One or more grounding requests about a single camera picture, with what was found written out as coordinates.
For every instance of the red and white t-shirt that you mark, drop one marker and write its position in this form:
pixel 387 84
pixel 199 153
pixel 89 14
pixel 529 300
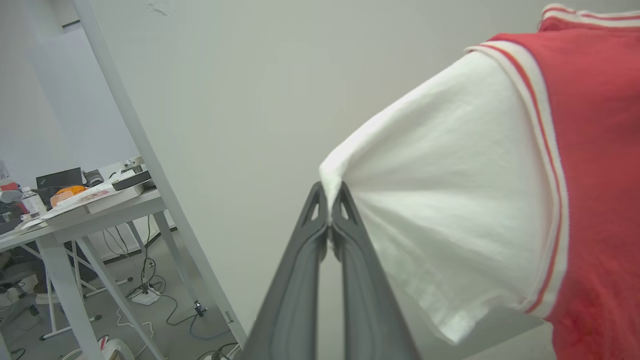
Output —
pixel 450 200

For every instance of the white tape roll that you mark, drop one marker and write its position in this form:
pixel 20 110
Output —
pixel 117 349

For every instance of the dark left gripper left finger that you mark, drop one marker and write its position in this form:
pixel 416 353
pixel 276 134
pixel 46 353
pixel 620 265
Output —
pixel 290 310

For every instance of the clear plastic bottle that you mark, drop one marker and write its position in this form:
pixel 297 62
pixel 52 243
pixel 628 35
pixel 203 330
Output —
pixel 33 202

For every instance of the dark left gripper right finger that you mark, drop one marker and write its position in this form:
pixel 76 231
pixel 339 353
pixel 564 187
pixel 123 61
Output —
pixel 370 310

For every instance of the dark grey flat device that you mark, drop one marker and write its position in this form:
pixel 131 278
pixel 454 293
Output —
pixel 131 181

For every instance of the white flat box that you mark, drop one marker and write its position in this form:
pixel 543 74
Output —
pixel 107 196

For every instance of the orange object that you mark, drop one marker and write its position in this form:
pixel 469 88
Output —
pixel 69 191

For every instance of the white power strip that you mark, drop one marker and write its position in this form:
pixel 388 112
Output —
pixel 145 298

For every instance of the white metal partition post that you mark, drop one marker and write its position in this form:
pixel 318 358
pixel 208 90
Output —
pixel 130 115

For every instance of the black laptop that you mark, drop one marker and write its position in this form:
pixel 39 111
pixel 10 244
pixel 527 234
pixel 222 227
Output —
pixel 59 178

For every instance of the white work table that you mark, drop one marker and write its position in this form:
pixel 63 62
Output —
pixel 100 209

